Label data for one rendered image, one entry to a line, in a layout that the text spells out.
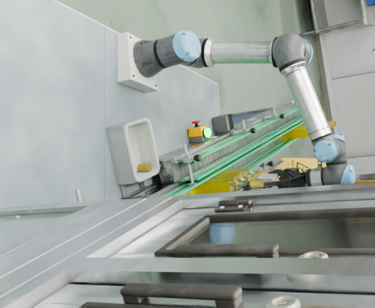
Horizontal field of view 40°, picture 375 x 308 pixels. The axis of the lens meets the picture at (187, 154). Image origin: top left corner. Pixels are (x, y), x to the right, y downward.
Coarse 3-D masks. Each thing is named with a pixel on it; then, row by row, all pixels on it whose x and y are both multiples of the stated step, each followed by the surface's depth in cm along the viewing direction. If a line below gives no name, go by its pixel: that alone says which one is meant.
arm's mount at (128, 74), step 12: (120, 36) 201; (132, 36) 202; (120, 48) 200; (132, 48) 200; (120, 60) 199; (132, 60) 199; (120, 72) 199; (132, 72) 197; (132, 84) 203; (144, 84) 204; (156, 84) 212
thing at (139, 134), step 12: (144, 120) 196; (132, 132) 201; (144, 132) 201; (132, 144) 200; (144, 144) 202; (132, 156) 187; (144, 156) 203; (156, 156) 201; (132, 168) 187; (156, 168) 202
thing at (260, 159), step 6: (282, 144) 307; (288, 144) 303; (270, 150) 292; (276, 150) 288; (258, 156) 279; (264, 156) 278; (270, 156) 275; (252, 162) 267; (258, 162) 263; (240, 168) 256; (252, 168) 252
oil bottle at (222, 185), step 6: (210, 180) 210; (216, 180) 208; (222, 180) 206; (228, 180) 203; (234, 180) 203; (198, 186) 210; (204, 186) 208; (210, 186) 207; (216, 186) 206; (222, 186) 204; (228, 186) 203; (234, 186) 203; (192, 192) 212; (198, 192) 210; (204, 192) 209; (210, 192) 208; (216, 192) 206
